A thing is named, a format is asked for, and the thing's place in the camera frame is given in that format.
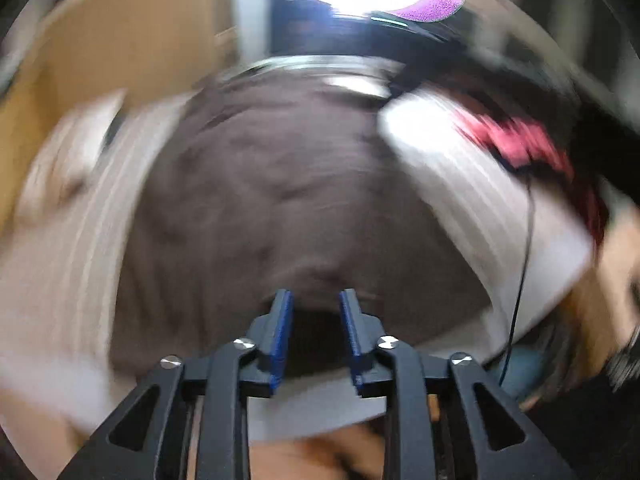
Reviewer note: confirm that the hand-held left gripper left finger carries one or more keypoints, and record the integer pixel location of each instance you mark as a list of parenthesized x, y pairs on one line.
[(280, 340)]

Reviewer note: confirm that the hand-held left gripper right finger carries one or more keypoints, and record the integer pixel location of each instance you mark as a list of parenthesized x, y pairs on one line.
[(351, 340)]

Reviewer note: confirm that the brown hoodie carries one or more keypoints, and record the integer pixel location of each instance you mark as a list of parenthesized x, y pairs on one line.
[(280, 185)]

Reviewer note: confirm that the person's dark patterned clothing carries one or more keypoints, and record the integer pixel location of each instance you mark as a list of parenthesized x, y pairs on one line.
[(625, 355)]

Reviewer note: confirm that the wooden headboard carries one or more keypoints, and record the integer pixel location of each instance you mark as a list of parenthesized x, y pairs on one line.
[(125, 30)]

